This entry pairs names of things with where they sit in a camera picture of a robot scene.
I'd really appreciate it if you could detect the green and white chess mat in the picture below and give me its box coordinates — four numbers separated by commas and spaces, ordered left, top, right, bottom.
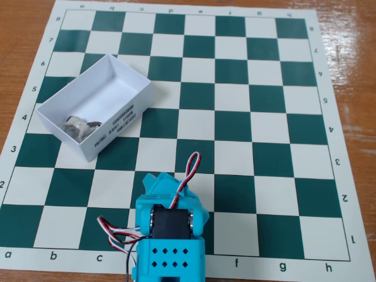
0, 0, 371, 279

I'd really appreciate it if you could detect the white cardboard box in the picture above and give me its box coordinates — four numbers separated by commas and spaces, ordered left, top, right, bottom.
35, 53, 153, 163

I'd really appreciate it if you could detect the red white black cable bundle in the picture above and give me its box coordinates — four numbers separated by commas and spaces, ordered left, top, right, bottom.
96, 216, 143, 254

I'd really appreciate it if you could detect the red white black looped cable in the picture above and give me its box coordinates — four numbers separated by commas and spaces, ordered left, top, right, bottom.
174, 151, 203, 210

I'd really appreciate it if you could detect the thin black wire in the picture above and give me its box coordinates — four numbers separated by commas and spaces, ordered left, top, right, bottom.
125, 245, 139, 282

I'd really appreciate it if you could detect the white and grey toy horse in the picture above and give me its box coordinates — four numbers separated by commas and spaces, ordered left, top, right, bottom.
58, 115, 104, 142

